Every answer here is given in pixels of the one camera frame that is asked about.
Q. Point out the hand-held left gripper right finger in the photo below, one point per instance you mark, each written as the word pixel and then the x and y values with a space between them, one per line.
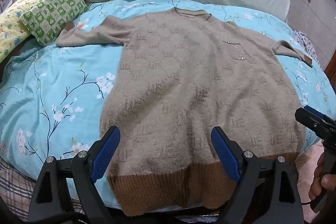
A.
pixel 225 155

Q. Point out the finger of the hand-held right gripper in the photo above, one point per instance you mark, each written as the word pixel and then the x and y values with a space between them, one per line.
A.
pixel 317 128
pixel 316 112

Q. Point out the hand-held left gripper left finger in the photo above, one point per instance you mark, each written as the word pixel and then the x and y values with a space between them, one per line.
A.
pixel 105 155

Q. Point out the beige knit sweater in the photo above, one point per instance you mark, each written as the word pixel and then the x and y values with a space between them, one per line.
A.
pixel 183 82

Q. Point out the person's right hand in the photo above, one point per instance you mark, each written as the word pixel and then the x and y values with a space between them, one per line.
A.
pixel 319 184

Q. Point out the pink cloth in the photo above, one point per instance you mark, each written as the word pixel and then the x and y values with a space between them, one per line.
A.
pixel 304 174

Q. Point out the purple floral cloth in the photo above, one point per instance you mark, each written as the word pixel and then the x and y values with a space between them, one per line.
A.
pixel 304 40

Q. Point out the plaid blanket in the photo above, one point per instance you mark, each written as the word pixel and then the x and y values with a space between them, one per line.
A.
pixel 15 187

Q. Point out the blue floral bed sheet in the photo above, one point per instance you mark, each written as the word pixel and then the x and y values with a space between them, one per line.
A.
pixel 52 77

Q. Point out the green patterned pillow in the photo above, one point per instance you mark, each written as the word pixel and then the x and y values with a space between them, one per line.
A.
pixel 55 11

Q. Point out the yellow floral pillow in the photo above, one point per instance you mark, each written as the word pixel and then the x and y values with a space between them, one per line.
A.
pixel 10 22

